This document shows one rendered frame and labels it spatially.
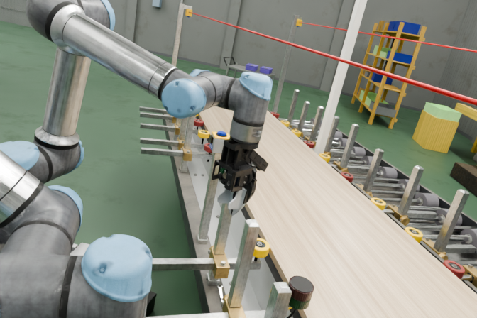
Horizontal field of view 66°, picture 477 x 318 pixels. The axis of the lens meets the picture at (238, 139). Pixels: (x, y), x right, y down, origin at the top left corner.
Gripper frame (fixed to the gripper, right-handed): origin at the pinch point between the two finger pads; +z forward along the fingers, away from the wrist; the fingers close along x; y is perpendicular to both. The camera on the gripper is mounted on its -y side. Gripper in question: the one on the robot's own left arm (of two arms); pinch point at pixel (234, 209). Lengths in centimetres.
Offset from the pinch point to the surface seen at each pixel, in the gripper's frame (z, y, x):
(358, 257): 32, -64, 16
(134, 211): 122, -96, -173
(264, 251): 32.0, -33.8, -7.7
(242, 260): 20.7, -10.0, -0.7
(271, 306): 15.2, 3.3, 19.0
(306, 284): 9.1, -3.2, 23.1
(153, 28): 43, -675, -977
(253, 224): 8.6, -11.1, -0.6
